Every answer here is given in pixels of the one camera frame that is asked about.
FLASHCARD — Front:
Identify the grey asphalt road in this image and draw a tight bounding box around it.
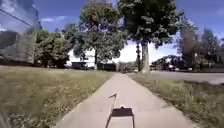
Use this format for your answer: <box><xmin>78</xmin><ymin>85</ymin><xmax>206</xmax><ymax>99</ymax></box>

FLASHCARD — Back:
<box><xmin>150</xmin><ymin>70</ymin><xmax>224</xmax><ymax>85</ymax></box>

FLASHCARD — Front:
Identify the low dark building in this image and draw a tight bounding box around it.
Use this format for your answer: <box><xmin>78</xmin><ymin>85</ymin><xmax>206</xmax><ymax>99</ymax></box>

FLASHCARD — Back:
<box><xmin>70</xmin><ymin>60</ymin><xmax>118</xmax><ymax>72</ymax></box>

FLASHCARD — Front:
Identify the bushy green tree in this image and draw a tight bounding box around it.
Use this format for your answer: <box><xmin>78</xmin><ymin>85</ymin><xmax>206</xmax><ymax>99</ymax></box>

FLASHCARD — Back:
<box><xmin>33</xmin><ymin>28</ymin><xmax>72</xmax><ymax>69</ymax></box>

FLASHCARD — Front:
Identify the grass verge strip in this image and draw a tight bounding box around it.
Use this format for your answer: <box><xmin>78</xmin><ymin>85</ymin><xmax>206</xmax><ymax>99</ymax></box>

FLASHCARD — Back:
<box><xmin>127</xmin><ymin>71</ymin><xmax>224</xmax><ymax>128</ymax></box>

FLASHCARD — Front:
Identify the large tree with pale trunk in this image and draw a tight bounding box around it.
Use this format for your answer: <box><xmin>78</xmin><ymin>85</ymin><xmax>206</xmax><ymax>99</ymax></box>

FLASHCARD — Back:
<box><xmin>117</xmin><ymin>0</ymin><xmax>185</xmax><ymax>75</ymax></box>

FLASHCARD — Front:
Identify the tall chain-link fence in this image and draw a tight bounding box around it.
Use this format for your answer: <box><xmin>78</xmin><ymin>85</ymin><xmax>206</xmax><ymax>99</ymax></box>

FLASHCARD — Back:
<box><xmin>0</xmin><ymin>0</ymin><xmax>43</xmax><ymax>66</ymax></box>

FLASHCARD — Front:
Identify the grey concrete sidewalk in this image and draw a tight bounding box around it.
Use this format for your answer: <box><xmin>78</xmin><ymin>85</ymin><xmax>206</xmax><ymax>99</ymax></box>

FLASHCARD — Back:
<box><xmin>52</xmin><ymin>72</ymin><xmax>202</xmax><ymax>128</ymax></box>

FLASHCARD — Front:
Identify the group of trees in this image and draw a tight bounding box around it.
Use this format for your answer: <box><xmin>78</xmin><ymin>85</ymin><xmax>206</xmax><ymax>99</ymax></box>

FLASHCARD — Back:
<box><xmin>175</xmin><ymin>15</ymin><xmax>224</xmax><ymax>71</ymax></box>

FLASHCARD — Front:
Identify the broad leafy tree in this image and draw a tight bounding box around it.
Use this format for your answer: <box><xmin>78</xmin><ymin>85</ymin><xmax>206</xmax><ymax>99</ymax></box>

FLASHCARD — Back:
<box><xmin>61</xmin><ymin>1</ymin><xmax>130</xmax><ymax>71</ymax></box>

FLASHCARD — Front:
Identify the wide grass field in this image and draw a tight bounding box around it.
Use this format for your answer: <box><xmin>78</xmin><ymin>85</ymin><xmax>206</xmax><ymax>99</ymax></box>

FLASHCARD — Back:
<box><xmin>0</xmin><ymin>64</ymin><xmax>116</xmax><ymax>128</ymax></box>

